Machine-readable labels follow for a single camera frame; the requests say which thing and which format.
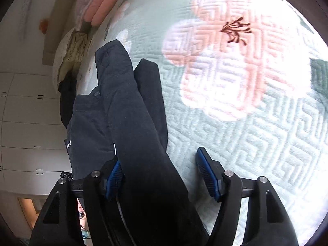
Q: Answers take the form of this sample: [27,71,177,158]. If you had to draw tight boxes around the white wardrobe cabinets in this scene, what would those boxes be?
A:
[1,73,71,195]

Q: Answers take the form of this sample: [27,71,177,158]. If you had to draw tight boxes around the dark folded clothing pile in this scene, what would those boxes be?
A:
[58,71,77,128]

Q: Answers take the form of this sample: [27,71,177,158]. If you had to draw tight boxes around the floral quilted bedspread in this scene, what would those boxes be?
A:
[78,0,327,245]

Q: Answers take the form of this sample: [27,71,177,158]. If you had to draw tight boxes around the teal sleeve left forearm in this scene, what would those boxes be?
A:
[81,229,91,239]

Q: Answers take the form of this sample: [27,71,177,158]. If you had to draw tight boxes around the black garment with white stripe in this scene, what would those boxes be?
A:
[66,40,208,245]

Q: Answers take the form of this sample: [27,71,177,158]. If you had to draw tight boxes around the person's left hand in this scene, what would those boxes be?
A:
[77,200,86,219]

